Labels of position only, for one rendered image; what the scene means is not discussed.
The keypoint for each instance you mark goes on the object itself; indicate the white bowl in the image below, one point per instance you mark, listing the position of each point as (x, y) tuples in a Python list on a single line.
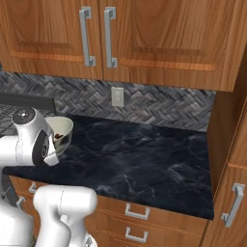
[(64, 128)]

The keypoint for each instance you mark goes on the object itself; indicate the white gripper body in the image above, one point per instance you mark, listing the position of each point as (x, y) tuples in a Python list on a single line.
[(53, 154)]

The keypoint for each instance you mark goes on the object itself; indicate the tall wooden cupboard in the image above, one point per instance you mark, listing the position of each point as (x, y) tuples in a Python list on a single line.
[(222, 128)]

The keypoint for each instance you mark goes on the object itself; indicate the dark red food piece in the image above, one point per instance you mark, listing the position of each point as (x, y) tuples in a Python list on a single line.
[(58, 136)]

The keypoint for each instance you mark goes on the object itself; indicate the wooden tall cupboard door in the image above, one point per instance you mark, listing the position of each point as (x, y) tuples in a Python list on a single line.
[(215, 231)]

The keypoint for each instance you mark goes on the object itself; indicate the wooden drawer front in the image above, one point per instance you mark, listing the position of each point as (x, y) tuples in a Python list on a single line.
[(167, 215), (22, 185), (112, 233)]

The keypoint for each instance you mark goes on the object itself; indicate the black hob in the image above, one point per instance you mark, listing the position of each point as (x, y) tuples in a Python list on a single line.
[(29, 101)]

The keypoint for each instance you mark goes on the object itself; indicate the grey wall socket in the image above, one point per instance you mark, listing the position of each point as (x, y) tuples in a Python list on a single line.
[(117, 96)]

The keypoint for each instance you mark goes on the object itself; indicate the wooden wall cupboard door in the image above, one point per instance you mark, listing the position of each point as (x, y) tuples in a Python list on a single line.
[(41, 32), (173, 35)]

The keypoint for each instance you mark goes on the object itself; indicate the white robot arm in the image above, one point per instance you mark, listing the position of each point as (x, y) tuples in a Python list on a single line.
[(19, 151)]

